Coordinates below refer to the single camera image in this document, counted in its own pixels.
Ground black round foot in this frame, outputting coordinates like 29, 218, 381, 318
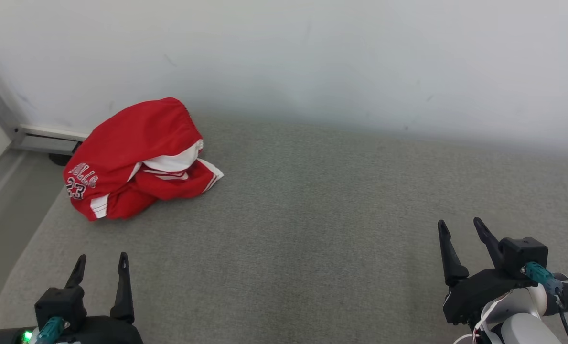
49, 142, 81, 167

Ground red Bulls basketball jersey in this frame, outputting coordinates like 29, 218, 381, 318
106, 140, 225, 220

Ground red Bulls basketball shorts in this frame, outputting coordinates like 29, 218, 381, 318
63, 97, 204, 221

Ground left teal-plug cable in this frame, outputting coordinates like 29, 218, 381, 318
35, 316, 69, 344

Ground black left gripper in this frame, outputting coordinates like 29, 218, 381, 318
0, 252, 144, 344

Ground grey fabric sofa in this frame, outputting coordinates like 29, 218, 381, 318
0, 112, 568, 344

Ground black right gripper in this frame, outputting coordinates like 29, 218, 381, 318
438, 217, 537, 325

